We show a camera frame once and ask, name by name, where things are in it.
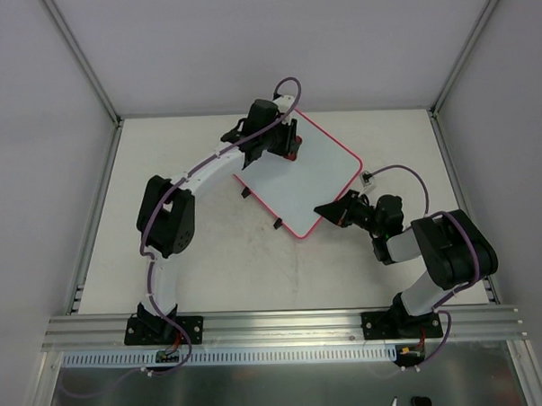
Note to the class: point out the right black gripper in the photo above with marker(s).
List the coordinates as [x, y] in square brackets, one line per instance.
[348, 209]

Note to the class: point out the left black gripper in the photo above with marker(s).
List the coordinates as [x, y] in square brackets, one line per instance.
[284, 137]

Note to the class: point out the red whiteboard eraser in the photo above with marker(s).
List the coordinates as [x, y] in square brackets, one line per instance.
[293, 148]

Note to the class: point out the pink framed whiteboard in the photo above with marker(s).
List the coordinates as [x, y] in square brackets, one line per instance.
[292, 189]

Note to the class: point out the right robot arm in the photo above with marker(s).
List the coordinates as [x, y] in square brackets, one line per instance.
[456, 256]

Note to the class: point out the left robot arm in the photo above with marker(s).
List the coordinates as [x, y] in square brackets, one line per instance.
[166, 219]

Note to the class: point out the black whiteboard foot clip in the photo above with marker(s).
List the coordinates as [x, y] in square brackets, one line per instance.
[246, 193]

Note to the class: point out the black object at bottom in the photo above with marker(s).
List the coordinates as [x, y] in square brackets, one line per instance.
[421, 401]

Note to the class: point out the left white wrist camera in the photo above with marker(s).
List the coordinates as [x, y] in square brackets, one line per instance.
[285, 103]

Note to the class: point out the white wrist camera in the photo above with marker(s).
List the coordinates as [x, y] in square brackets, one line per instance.
[285, 103]
[368, 182]

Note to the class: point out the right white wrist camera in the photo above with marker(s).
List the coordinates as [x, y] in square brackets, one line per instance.
[368, 182]

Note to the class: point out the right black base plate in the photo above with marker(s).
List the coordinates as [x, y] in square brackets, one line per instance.
[383, 326]

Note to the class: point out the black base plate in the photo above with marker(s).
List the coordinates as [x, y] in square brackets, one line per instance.
[160, 332]
[383, 326]

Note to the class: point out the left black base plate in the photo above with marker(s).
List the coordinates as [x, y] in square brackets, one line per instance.
[160, 332]

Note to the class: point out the aluminium mounting rail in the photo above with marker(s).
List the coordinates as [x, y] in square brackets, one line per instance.
[279, 329]

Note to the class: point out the slotted cable duct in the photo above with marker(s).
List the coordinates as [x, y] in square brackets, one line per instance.
[154, 358]

